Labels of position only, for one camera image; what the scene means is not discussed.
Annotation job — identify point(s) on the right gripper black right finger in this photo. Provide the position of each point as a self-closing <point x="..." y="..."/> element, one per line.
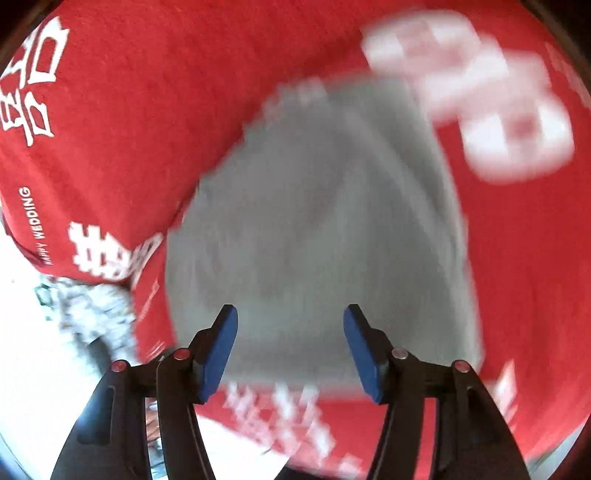
<point x="471" y="439"/>

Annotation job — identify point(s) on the grey knit sweater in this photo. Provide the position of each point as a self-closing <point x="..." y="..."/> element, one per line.
<point x="341" y="195"/>

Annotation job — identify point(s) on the floral white blue bedding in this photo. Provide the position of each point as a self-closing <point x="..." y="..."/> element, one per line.
<point x="96" y="320"/>

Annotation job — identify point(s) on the red printed bed blanket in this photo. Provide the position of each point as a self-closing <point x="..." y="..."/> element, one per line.
<point x="496" y="82"/>

